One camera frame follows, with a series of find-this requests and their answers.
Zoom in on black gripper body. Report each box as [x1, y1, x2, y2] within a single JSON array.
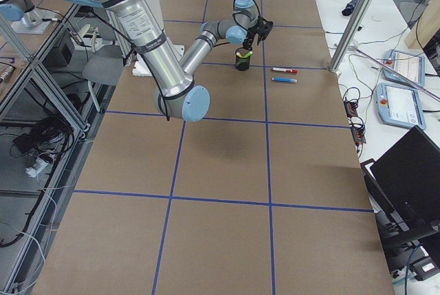
[[247, 17, 274, 45]]

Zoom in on red marker pen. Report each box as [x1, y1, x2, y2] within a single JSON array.
[[272, 67, 298, 74]]

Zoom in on blue marker pen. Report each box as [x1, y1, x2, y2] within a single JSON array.
[[271, 77, 298, 84]]

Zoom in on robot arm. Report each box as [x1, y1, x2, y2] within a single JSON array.
[[179, 0, 274, 75], [66, 0, 273, 122]]

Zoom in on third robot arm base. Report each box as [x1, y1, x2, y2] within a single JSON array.
[[1, 0, 58, 34]]

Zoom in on black mesh pen cup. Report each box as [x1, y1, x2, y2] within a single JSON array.
[[235, 47, 252, 71]]

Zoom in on black folded umbrella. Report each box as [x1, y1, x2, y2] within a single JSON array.
[[341, 0, 359, 17]]

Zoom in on orange black electronics board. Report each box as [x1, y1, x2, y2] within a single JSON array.
[[343, 100, 358, 118]]

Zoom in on white side table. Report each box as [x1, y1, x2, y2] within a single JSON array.
[[314, 0, 440, 179]]

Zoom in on upper teach pendant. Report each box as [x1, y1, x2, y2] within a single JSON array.
[[385, 49, 425, 87]]

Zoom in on teach pendant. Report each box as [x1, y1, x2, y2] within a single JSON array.
[[385, 49, 425, 87], [375, 83, 426, 130]]

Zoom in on grey chair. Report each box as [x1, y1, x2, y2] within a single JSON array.
[[81, 24, 124, 114]]

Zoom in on lower teach pendant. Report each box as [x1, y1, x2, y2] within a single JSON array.
[[375, 83, 426, 130]]

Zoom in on black laptop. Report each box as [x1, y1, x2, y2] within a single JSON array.
[[371, 126, 439, 222]]

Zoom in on white power adapter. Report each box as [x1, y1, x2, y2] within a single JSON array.
[[25, 155, 54, 178]]

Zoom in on black monitor stand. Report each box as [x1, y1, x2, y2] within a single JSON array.
[[360, 159, 439, 282]]

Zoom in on aluminium frame post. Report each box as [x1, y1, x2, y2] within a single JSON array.
[[329, 0, 372, 73]]

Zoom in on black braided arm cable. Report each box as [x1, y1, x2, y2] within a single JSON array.
[[74, 2, 173, 122]]

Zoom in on black cable bundle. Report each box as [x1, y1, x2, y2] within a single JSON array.
[[10, 116, 75, 164]]

